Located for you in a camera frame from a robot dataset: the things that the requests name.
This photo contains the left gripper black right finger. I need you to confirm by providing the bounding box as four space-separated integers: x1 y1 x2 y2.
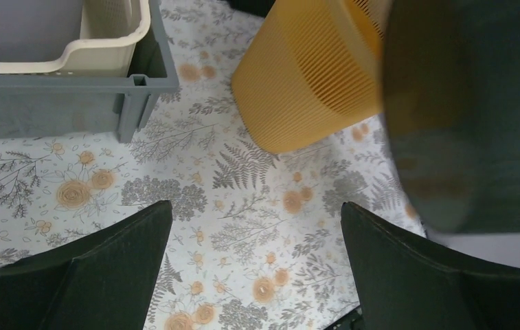
341 202 520 329

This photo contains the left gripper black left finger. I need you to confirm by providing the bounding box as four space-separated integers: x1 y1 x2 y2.
0 201 172 329

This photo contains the black ribbed waste bin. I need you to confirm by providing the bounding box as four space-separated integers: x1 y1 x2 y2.
382 1 520 234

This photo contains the yellow slatted waste basket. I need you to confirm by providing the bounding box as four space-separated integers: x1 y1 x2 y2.
231 0 392 153

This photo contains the floral patterned table mat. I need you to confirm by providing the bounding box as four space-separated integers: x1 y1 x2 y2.
0 1 425 329

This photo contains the grey plastic crate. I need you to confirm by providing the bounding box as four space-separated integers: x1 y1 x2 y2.
0 1 179 143

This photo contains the cream perforated plastic basket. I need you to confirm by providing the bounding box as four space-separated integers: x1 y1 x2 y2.
0 0 152 77

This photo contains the black crumpled cloth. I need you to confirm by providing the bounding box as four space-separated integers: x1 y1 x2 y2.
227 0 275 18

